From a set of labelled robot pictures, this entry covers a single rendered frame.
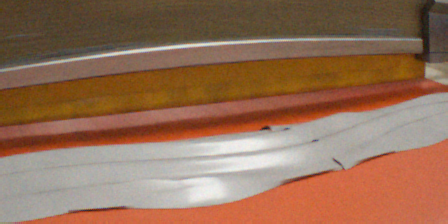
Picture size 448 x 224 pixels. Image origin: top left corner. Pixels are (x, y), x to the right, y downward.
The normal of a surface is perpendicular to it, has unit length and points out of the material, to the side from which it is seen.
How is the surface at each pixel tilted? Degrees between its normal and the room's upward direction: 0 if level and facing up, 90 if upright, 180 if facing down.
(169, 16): 90
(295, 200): 0
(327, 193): 0
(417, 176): 0
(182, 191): 43
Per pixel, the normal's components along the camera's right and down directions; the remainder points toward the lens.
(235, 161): 0.18, -0.73
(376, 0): 0.49, 0.19
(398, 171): 0.01, -0.98
